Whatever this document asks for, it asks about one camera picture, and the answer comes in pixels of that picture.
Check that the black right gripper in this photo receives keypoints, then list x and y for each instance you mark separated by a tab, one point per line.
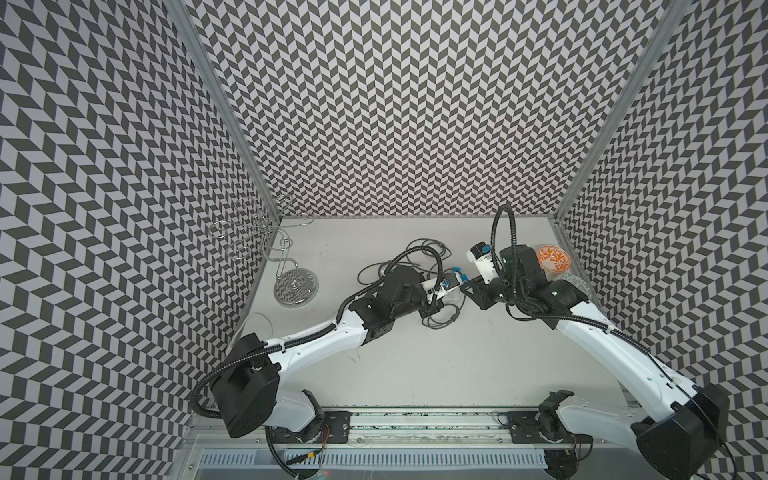
479	290

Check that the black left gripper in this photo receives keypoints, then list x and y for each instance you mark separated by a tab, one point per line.
431	309

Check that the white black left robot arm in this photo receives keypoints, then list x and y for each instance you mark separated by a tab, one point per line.
250	388

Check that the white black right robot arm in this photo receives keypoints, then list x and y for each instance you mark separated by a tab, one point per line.
677	425

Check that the orange patterned bowl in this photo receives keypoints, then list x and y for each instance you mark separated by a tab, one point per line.
554	259

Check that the green patterned bowl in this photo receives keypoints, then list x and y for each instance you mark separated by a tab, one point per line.
580	283

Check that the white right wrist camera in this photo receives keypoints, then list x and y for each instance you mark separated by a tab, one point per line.
480	256

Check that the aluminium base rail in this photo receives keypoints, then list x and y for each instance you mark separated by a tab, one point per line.
402	443

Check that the chrome wire jewelry stand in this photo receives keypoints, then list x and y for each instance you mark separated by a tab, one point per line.
254	231

